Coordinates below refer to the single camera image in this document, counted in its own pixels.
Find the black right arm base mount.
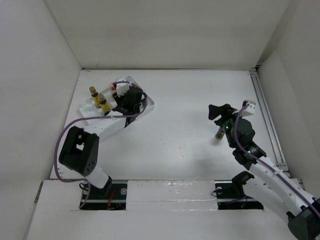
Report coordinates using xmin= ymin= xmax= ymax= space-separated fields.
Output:
xmin=211 ymin=171 xmax=264 ymax=210

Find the brown spice jar dark cap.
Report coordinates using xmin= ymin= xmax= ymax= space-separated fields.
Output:
xmin=215 ymin=127 xmax=225 ymax=140

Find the yellow label bottle gold cap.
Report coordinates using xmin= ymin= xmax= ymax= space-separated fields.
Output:
xmin=89 ymin=86 xmax=101 ymax=108

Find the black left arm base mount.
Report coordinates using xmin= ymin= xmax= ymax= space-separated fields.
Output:
xmin=79 ymin=180 xmax=128 ymax=211

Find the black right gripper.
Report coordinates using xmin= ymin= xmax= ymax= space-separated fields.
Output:
xmin=208 ymin=103 xmax=246 ymax=148

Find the pink cap spice bottle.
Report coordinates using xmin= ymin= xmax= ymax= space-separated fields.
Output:
xmin=109 ymin=82 xmax=118 ymax=98

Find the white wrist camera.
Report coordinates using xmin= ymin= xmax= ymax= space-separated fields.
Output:
xmin=241 ymin=100 xmax=256 ymax=117
xmin=113 ymin=77 xmax=132 ymax=97

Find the aluminium rail right side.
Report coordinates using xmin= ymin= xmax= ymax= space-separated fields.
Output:
xmin=248 ymin=67 xmax=305 ymax=189

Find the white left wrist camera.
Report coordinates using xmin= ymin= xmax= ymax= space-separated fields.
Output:
xmin=113 ymin=77 xmax=132 ymax=97

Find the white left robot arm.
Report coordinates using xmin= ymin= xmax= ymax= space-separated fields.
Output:
xmin=54 ymin=81 xmax=148 ymax=199

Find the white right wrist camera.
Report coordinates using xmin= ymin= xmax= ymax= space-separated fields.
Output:
xmin=241 ymin=100 xmax=256 ymax=117

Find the white divided organizer tray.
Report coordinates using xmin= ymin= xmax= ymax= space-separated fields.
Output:
xmin=78 ymin=76 xmax=155 ymax=131

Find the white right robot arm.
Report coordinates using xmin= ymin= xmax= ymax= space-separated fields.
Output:
xmin=208 ymin=100 xmax=320 ymax=240

